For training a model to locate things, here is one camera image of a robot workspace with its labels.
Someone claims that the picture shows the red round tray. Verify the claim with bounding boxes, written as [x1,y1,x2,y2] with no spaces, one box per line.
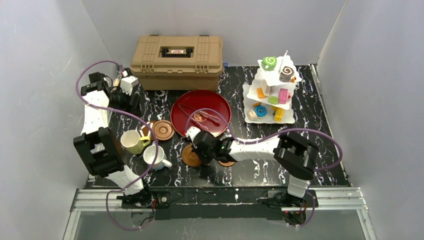
[170,90,232,137]

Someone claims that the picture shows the yellow green mug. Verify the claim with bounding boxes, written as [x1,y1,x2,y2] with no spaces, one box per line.
[120,130,151,155]

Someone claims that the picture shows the wooden coaster stack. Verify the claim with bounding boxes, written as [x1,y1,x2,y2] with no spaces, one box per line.
[138,120,175,141]

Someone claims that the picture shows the pink handled metal tongs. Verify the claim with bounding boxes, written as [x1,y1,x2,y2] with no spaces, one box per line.
[177,103,221,129]

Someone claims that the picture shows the tan plastic toolbox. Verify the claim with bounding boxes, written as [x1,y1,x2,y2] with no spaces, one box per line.
[129,35,224,92]

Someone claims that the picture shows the white grey mug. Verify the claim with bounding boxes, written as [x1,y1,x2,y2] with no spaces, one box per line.
[142,145,173,171]

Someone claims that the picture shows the white round toy mochi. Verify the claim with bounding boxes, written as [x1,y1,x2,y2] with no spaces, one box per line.
[247,109,259,121]

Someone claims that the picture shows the blue toy donut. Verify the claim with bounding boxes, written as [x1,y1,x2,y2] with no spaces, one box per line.
[253,105,268,118]

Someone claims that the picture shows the orange toy cake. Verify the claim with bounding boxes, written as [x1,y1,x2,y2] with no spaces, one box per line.
[256,87,267,99]

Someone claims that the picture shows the white tiered cake stand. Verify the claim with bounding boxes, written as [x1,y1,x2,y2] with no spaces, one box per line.
[243,53,302,124]

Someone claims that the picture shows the yellow toy cake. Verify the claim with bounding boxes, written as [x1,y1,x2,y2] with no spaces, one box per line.
[273,107,285,123]

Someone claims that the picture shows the green toy macaron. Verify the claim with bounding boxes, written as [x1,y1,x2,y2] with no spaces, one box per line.
[267,96,279,105]

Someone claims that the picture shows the white toy cake slice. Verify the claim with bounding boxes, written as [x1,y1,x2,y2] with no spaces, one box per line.
[261,80,272,97]

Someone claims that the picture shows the pink toy cake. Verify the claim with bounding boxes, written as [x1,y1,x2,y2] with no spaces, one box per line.
[278,88,289,104]

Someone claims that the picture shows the green swirl roll cake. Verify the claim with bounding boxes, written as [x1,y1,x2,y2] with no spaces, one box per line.
[260,56,278,71]

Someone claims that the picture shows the brown swirl roll cake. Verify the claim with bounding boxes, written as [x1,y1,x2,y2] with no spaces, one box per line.
[279,66,295,83]

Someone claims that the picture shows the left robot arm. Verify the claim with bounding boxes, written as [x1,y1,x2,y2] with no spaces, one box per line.
[73,68,149,202]

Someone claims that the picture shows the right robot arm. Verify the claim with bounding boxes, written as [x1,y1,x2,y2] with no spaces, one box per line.
[185,127,319,199]

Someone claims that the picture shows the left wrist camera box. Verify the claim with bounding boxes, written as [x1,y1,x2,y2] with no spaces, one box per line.
[119,68,140,96]

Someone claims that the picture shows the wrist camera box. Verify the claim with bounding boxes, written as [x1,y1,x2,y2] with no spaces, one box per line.
[119,68,140,96]
[185,126,202,141]

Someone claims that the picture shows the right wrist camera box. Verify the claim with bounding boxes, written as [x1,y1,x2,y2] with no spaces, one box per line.
[185,126,202,141]

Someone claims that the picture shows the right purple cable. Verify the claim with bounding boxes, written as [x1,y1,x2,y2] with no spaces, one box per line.
[184,108,344,227]

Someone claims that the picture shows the purple cable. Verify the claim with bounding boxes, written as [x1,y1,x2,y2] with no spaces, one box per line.
[184,108,344,227]
[75,59,160,231]

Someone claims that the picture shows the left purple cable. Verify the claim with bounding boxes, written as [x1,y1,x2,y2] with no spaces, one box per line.
[75,59,160,231]

